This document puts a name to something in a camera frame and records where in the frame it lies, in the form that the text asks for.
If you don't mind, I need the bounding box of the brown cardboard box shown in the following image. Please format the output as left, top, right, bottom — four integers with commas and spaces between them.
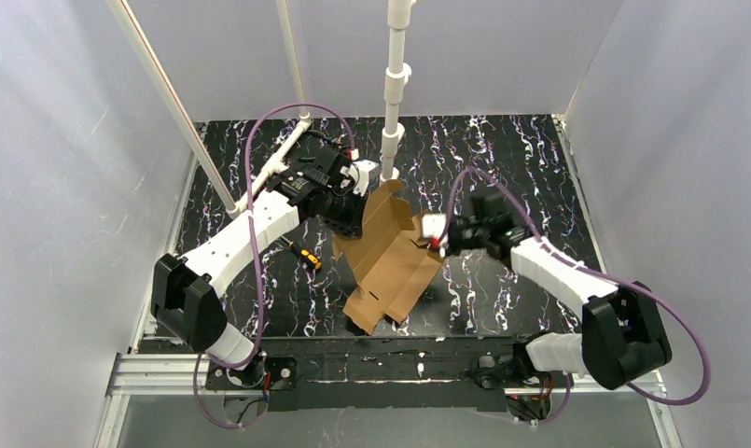
332, 179, 442, 335

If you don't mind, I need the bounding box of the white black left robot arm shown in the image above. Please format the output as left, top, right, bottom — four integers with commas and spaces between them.
150, 147, 379, 371

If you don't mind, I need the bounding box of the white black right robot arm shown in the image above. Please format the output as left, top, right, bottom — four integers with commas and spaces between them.
437, 187, 673, 390

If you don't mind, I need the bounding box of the yellow black screwdriver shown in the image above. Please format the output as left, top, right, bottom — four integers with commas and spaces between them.
288, 241, 322, 271

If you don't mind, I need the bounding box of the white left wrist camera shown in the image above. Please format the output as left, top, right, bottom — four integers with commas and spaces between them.
341, 160, 380, 196

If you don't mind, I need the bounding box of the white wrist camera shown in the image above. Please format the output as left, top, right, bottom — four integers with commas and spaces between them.
419, 213, 448, 249
341, 160, 380, 196

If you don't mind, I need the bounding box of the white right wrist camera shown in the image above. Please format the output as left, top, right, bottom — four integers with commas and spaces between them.
419, 213, 448, 249

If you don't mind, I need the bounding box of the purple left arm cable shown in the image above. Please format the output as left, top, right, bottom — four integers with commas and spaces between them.
191, 102, 357, 430

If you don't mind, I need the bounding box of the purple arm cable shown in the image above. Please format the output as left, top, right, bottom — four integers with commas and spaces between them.
444, 165, 713, 426
191, 102, 357, 430

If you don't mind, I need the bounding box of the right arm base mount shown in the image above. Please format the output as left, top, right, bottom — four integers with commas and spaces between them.
462, 349, 566, 390

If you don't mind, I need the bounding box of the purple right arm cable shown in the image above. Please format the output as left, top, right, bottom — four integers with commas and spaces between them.
444, 165, 713, 426

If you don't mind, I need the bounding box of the white PVC pipe frame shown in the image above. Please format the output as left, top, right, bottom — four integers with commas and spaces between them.
106, 1, 415, 218

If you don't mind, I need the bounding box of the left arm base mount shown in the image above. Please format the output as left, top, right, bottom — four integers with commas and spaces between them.
204, 356, 298, 391

